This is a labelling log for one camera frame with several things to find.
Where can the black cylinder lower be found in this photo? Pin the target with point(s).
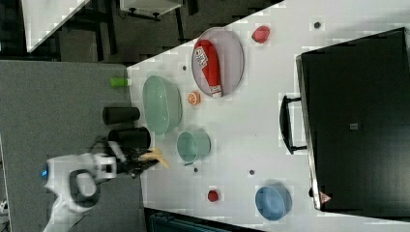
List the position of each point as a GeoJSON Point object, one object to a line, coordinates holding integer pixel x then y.
{"type": "Point", "coordinates": [131, 138]}

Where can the light green bowl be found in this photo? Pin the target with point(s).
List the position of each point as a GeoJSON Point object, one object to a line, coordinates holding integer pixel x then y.
{"type": "Point", "coordinates": [162, 105]}

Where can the black oven box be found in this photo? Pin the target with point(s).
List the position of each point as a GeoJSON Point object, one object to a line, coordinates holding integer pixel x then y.
{"type": "Point", "coordinates": [355, 98]}

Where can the dark blue crate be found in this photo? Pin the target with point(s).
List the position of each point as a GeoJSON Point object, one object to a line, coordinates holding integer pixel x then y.
{"type": "Point", "coordinates": [161, 222]}

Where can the small red fruit toy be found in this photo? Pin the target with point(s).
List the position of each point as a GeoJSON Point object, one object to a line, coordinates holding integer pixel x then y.
{"type": "Point", "coordinates": [213, 195]}

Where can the green marker pen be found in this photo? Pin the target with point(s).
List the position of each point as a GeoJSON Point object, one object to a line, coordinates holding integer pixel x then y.
{"type": "Point", "coordinates": [119, 82]}

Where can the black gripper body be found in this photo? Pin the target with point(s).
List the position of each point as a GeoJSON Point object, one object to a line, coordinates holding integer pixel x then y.
{"type": "Point", "coordinates": [128, 163]}

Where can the yellow peeled banana toy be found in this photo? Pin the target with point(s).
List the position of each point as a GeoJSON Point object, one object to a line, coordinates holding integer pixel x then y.
{"type": "Point", "coordinates": [158, 155]}

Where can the light green mug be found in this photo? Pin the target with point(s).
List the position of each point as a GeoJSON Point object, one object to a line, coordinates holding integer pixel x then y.
{"type": "Point", "coordinates": [193, 145]}

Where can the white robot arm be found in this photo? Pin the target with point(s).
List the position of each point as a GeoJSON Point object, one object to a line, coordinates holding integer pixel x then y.
{"type": "Point", "coordinates": [75, 180]}

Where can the blue bowl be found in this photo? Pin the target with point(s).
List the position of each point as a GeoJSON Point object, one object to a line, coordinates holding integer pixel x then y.
{"type": "Point", "coordinates": [273, 202]}

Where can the orange slice toy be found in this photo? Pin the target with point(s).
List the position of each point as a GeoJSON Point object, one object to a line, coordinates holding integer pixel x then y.
{"type": "Point", "coordinates": [194, 98]}

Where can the red strawberry toy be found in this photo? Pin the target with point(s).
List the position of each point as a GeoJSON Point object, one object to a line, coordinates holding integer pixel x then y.
{"type": "Point", "coordinates": [261, 34]}

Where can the white cabinet with casters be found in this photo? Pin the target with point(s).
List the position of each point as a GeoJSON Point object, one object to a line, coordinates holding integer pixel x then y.
{"type": "Point", "coordinates": [149, 9]}

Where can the red ketchup bottle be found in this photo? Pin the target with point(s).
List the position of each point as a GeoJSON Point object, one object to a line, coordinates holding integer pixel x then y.
{"type": "Point", "coordinates": [207, 58]}

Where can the black cylinder upper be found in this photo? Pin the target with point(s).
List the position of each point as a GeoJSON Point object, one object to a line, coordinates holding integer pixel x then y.
{"type": "Point", "coordinates": [117, 115]}

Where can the black cylinder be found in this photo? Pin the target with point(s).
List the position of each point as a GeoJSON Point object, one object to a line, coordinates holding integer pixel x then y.
{"type": "Point", "coordinates": [117, 115]}
{"type": "Point", "coordinates": [131, 138]}

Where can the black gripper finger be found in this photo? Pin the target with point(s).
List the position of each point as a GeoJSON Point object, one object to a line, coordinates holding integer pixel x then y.
{"type": "Point", "coordinates": [141, 154]}
{"type": "Point", "coordinates": [143, 165]}

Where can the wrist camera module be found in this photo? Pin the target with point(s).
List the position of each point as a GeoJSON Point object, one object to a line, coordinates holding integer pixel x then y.
{"type": "Point", "coordinates": [115, 152]}

